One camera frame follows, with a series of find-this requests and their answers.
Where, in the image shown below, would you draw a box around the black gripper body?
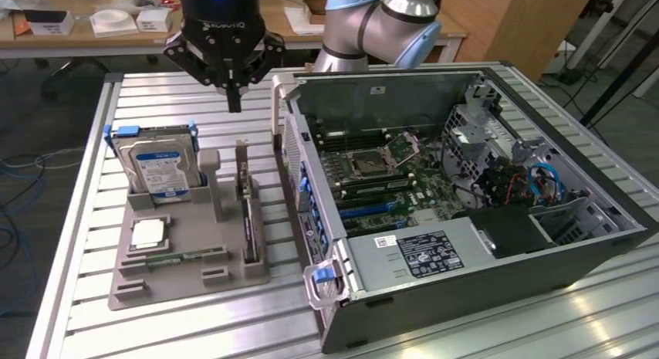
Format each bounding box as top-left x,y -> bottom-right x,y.
178,0 -> 269,97

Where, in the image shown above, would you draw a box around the Nvidia graphics card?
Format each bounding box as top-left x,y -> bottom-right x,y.
234,138 -> 262,266

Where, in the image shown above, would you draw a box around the white paper box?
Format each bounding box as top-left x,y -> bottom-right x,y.
285,5 -> 327,36

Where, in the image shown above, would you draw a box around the small white box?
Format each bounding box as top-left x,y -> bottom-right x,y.
135,8 -> 174,33

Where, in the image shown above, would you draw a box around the white square dish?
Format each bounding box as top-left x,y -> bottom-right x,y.
89,9 -> 142,39

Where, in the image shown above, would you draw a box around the wooden desk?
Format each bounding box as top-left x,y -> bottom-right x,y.
0,0 -> 471,73

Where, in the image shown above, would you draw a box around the black office chair base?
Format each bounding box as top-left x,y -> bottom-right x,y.
35,56 -> 113,101

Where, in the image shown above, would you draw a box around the RAM slot white clips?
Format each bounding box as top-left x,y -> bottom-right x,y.
317,127 -> 389,137
319,135 -> 391,146

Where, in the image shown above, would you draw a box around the white box with black lid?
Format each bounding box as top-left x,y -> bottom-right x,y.
23,9 -> 78,36

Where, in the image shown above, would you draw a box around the RAM slot black clips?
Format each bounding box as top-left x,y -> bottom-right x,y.
318,131 -> 390,141
321,139 -> 391,150

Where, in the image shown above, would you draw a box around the hard disk with blue carrier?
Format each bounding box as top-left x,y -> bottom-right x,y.
102,120 -> 203,205

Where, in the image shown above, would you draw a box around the CPU socket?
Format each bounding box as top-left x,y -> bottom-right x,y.
345,147 -> 395,181

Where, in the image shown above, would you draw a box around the metal socket cover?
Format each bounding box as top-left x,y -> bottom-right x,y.
383,128 -> 422,170

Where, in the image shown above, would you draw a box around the clear plastic bag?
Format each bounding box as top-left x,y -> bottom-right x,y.
0,0 -> 49,20

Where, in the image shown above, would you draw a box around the labelled RAM stick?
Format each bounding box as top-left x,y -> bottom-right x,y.
335,176 -> 417,200

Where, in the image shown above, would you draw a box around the silver metal disk bay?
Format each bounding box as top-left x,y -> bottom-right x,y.
442,103 -> 517,182

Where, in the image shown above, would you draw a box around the blue expansion slot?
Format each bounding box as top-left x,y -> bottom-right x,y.
338,202 -> 401,220

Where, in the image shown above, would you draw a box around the grey parts rack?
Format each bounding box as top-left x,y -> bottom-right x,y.
107,148 -> 274,312

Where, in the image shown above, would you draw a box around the silver CPU chip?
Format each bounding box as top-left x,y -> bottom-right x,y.
129,218 -> 170,251

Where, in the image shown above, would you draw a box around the green Dell motherboard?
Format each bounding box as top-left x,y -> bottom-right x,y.
307,117 -> 467,239

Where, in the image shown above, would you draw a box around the wooden cabinet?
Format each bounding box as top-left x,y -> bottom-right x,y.
442,0 -> 602,82

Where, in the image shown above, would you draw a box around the silver chipset heatsink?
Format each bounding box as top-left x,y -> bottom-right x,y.
410,208 -> 442,225

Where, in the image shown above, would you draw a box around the green RAM stick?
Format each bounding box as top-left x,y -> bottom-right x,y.
146,246 -> 221,266

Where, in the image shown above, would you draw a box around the white floor box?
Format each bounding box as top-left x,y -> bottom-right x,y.
545,40 -> 578,76

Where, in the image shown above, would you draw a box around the grey power supply unit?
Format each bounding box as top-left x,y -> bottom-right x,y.
335,216 -> 500,295

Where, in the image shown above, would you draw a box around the black power adapter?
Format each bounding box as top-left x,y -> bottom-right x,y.
558,67 -> 586,86

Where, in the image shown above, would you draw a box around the black stand pole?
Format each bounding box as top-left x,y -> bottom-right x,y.
580,26 -> 659,127

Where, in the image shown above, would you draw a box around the grey plastic disk bay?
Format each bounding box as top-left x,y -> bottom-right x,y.
529,195 -> 620,247

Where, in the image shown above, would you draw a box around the open black PC case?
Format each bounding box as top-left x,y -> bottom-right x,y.
270,63 -> 652,354

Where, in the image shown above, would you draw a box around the grey floor cable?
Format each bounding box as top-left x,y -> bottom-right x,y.
0,146 -> 87,171

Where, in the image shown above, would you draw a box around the thin black wire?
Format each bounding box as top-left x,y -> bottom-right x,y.
437,134 -> 474,191

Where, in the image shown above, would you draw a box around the blue floor cable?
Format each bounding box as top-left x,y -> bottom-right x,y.
0,157 -> 51,317

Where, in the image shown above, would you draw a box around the black power connector wire bundle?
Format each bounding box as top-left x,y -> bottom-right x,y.
471,160 -> 528,208

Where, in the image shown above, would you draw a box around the blue SATA wire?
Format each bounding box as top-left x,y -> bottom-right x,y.
526,161 -> 569,206

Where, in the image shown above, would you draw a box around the white table frame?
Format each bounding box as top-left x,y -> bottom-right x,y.
566,0 -> 659,100

